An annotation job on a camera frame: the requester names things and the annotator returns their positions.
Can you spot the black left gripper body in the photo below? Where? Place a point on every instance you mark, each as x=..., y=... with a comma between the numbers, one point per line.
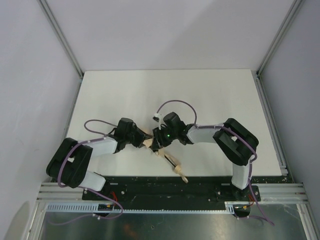
x=140, y=139

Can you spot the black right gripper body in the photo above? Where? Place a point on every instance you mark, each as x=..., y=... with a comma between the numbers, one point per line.
x=157, y=140

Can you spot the beige and black folding umbrella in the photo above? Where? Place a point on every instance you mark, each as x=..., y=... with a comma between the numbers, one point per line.
x=161, y=153

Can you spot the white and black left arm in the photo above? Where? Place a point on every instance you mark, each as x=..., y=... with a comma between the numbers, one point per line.
x=69, y=165

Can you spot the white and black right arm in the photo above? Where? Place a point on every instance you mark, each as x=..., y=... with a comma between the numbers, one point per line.
x=237, y=143

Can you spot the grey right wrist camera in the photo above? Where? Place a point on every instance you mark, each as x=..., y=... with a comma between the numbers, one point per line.
x=158, y=117

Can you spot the aluminium extrusion bracket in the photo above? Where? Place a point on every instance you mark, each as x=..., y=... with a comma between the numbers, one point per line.
x=283, y=193

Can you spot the left aluminium frame post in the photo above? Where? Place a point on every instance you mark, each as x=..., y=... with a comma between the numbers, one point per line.
x=48, y=13

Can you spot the aluminium frame post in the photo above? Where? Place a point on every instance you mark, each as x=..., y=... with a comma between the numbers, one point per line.
x=280, y=34
x=48, y=13

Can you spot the right aluminium frame post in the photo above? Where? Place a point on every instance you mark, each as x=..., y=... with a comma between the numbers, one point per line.
x=280, y=34

